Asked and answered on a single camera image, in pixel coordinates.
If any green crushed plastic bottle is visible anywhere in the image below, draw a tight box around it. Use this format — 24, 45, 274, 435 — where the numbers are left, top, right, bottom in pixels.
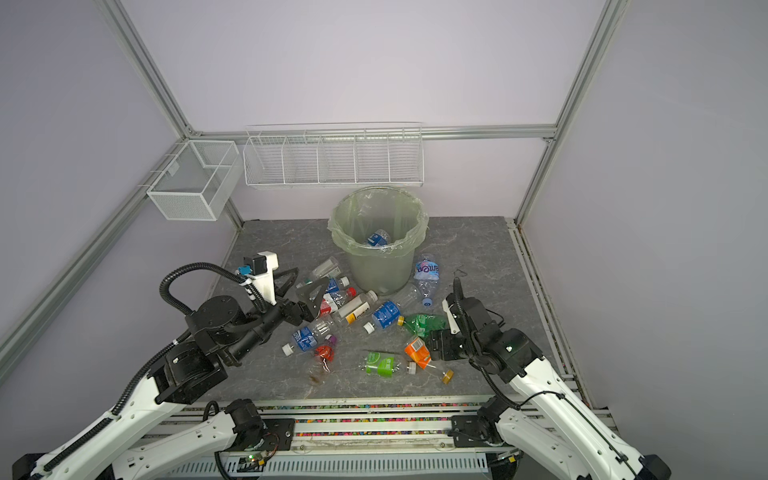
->
397, 313, 448, 338

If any blue label bottle white cap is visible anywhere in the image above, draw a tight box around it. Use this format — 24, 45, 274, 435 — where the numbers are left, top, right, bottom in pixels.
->
363, 285, 421, 335

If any green label clear bottle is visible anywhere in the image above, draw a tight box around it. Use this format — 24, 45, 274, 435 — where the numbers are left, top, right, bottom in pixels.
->
360, 351, 417, 378

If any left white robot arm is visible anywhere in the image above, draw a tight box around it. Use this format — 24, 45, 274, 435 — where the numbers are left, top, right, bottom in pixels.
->
12, 252, 329, 479

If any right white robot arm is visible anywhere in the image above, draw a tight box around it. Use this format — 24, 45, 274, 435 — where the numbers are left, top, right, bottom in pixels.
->
443, 279, 672, 479

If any green lined mesh waste bin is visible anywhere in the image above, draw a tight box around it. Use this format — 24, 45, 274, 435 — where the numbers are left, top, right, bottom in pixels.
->
328, 186, 429, 296

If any red label clear bottle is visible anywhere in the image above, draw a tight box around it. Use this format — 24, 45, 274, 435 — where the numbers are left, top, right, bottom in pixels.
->
318, 287, 357, 317

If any orange label bottle yellow cap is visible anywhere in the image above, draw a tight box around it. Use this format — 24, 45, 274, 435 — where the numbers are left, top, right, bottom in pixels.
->
404, 336, 454, 385

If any blue label bottle back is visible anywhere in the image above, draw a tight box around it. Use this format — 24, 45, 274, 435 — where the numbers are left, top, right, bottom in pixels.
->
281, 319, 337, 357

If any clear square bottle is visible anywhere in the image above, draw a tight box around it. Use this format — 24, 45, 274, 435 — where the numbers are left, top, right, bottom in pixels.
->
309, 257, 341, 281

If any red label small bottle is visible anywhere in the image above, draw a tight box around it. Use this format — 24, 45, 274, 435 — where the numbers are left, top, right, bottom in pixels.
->
308, 335, 338, 385

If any clear bottle blue pink label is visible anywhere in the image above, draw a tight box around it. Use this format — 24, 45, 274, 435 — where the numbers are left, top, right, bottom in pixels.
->
413, 253, 440, 307

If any small white mesh basket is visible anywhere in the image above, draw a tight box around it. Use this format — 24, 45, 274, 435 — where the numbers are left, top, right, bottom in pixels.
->
148, 140, 244, 221

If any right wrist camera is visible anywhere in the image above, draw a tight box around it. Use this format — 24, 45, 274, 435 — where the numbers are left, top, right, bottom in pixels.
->
441, 299, 461, 335

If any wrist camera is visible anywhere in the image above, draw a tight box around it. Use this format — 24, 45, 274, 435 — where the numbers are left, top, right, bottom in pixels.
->
441, 299, 461, 335
236, 251, 279, 305

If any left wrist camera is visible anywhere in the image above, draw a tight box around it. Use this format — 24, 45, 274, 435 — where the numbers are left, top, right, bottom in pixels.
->
236, 251, 279, 305

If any long white wire shelf basket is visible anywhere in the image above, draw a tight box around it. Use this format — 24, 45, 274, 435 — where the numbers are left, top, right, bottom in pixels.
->
242, 122, 425, 188

